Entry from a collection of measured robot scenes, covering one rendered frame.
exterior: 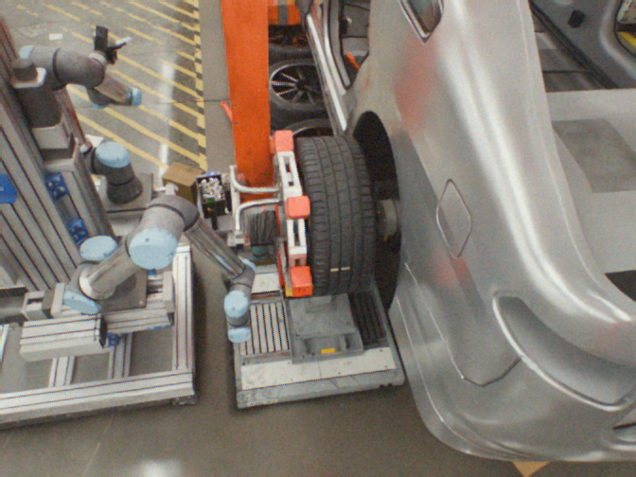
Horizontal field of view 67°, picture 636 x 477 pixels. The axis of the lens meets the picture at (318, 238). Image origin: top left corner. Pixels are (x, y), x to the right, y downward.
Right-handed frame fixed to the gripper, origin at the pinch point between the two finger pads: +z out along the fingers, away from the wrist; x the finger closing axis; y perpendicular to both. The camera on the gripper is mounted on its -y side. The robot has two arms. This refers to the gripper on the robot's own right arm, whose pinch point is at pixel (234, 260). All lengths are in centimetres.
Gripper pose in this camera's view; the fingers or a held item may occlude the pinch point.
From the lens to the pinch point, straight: 191.5
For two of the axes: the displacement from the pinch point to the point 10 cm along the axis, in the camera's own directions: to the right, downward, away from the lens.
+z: -1.7, -7.6, 6.3
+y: 0.6, -6.4, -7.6
